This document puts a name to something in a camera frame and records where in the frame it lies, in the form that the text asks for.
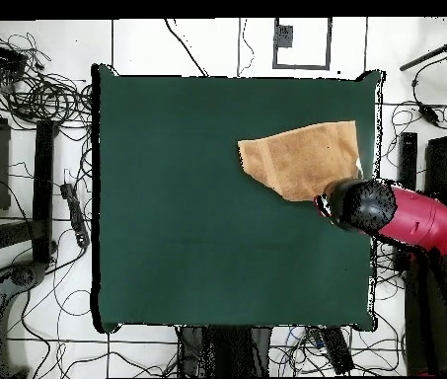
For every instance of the black power strip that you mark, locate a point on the black power strip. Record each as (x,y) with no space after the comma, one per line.
(76,213)
(337,349)

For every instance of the black power adapter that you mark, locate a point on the black power adapter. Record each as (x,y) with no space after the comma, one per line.
(428,113)

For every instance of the dark grey square plate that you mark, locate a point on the dark grey square plate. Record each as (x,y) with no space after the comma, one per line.
(284,36)

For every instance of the grey pedestal leg with caster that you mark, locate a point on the grey pedestal leg with caster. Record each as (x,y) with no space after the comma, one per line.
(21,276)

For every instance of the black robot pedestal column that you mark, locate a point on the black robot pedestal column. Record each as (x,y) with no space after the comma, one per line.
(227,355)

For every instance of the black tripod pole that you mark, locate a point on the black tripod pole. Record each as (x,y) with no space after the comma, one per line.
(428,57)

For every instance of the black electronics box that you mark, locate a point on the black electronics box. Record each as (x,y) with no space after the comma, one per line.
(0,57)

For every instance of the dark green table cloth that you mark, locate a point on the dark green table cloth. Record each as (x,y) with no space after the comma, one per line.
(187,237)

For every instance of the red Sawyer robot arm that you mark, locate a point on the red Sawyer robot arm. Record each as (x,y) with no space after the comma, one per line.
(416,221)

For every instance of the tan terry towel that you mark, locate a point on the tan terry towel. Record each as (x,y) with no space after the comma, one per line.
(302,162)

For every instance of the grey square floor frame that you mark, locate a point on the grey square floor frame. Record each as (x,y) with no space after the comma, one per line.
(275,59)

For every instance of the black metal frame stand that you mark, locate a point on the black metal frame stand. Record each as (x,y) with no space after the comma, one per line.
(43,189)
(409,158)

